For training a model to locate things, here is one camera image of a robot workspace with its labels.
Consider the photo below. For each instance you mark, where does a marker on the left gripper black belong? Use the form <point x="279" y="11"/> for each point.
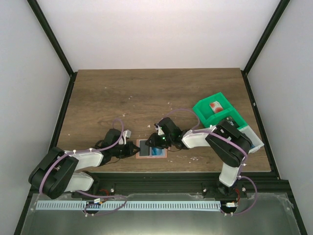
<point x="127" y="150"/>

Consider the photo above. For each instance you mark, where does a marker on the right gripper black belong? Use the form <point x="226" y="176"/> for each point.
<point x="154" y="140"/>

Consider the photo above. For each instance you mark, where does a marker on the black card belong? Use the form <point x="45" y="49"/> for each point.
<point x="144" y="149"/>
<point x="231" y="121"/>

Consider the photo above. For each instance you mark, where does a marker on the red white card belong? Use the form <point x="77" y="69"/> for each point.
<point x="216" y="107"/>

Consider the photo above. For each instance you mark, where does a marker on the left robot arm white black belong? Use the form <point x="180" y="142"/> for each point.
<point x="60" y="171"/>

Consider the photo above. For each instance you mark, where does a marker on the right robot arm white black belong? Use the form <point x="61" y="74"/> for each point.
<point x="231" y="146"/>

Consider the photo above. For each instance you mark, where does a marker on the blue card in holder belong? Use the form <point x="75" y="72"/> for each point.
<point x="157" y="152"/>

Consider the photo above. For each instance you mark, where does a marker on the black card in tray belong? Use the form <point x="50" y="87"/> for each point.
<point x="231" y="121"/>

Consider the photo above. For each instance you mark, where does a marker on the green plastic organizer tray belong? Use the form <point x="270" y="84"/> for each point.
<point x="207" y="117"/>

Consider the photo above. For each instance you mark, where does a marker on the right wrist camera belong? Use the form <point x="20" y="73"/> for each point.
<point x="158" y="129"/>

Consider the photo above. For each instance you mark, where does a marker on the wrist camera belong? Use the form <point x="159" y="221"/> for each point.
<point x="158" y="129"/>
<point x="126" y="135"/>

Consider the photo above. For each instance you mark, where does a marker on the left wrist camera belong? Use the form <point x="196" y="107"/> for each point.
<point x="126" y="135"/>

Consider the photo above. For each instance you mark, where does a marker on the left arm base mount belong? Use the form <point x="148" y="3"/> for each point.
<point x="96" y="191"/>

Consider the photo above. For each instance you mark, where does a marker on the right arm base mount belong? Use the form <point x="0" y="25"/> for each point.
<point x="215" y="189"/>

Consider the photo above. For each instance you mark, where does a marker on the white slotted cable duct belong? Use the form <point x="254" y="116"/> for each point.
<point x="131" y="205"/>

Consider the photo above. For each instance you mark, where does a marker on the left black frame post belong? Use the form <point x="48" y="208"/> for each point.
<point x="35" y="7"/>

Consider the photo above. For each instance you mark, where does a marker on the black frame post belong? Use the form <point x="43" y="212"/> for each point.
<point x="281" y="7"/>
<point x="35" y="7"/>

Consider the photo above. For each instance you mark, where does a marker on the right black frame post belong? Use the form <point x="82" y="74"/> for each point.
<point x="281" y="7"/>

